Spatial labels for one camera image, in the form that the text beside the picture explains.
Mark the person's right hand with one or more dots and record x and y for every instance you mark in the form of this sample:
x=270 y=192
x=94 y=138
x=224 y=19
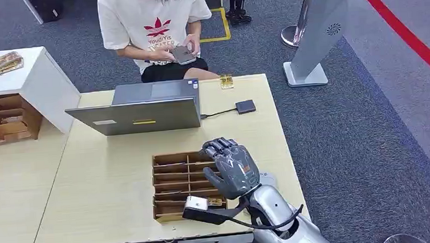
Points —
x=163 y=55

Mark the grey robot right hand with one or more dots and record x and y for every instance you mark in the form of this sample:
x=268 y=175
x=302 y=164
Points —
x=237 y=170

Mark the person's left hand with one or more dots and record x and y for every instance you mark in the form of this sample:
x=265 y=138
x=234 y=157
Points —
x=192 y=44

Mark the grey smartphone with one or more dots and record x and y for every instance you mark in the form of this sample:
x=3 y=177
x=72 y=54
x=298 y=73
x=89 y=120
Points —
x=184 y=55

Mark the small printed card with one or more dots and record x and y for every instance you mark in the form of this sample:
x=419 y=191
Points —
x=226 y=82

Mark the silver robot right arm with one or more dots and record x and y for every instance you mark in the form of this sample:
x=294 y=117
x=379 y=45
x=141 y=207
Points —
x=282 y=218

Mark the flat grey device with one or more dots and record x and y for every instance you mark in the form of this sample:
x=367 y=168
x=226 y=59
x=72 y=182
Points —
x=269 y=178

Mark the person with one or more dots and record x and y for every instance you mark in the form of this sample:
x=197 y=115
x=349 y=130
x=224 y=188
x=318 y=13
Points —
x=151 y=23

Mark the printed card in wooden box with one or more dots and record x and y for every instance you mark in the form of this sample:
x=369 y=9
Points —
x=216 y=202

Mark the black robot legs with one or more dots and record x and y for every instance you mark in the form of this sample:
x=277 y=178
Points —
x=237 y=5

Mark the small black adapter box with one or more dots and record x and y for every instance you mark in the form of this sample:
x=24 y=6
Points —
x=245 y=106

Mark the grey laptop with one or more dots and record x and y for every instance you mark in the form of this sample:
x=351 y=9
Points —
x=142 y=116

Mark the wooden card box with dividers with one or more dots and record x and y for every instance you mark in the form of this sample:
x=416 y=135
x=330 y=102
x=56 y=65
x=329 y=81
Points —
x=174 y=184

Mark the chrome stanchion base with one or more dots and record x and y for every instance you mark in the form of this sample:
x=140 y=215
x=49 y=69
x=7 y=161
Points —
x=288 y=36

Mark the white cabinet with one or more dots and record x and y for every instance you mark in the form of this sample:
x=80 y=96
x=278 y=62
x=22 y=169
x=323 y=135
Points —
x=46 y=87

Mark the black case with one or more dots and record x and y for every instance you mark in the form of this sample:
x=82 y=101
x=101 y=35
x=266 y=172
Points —
x=47 y=7

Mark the grey standing kiosk panel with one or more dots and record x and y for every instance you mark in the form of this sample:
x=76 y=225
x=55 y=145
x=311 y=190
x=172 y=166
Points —
x=318 y=26

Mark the white table leg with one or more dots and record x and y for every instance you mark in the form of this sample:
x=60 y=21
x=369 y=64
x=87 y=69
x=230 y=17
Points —
x=32 y=10

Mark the large wooden sorting box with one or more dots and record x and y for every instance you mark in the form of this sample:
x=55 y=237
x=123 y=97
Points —
x=9 y=127

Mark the clear glass bowl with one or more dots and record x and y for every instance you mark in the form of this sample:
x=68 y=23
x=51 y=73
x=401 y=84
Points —
x=403 y=240

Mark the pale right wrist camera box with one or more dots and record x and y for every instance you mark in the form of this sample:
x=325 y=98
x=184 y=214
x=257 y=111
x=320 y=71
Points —
x=197 y=207

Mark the white table bracket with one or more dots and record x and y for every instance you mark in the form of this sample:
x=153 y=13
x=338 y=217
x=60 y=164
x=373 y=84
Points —
x=214 y=242

